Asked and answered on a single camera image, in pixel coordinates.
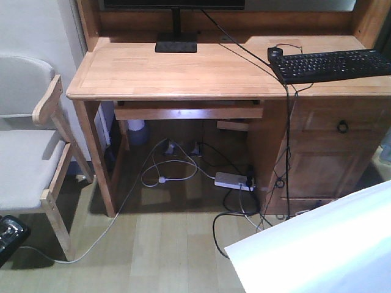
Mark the wooden chair white cushions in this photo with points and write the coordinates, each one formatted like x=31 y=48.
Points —
x=37 y=143

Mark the black computer mouse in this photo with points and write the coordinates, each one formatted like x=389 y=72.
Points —
x=274 y=53

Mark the white power strip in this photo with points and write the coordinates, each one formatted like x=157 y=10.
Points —
x=233 y=181

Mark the grey round bin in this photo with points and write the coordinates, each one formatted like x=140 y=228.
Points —
x=138 y=132

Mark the wooden desk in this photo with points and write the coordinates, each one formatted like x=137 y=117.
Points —
x=335 y=129

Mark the black keyboard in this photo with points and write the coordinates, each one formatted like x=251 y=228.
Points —
x=330 y=66

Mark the black computer monitor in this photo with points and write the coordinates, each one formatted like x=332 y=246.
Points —
x=175 y=40

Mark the black stapler orange label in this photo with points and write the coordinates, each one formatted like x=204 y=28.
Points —
x=13 y=233

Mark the white paper stack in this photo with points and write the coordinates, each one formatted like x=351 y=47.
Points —
x=343 y=246

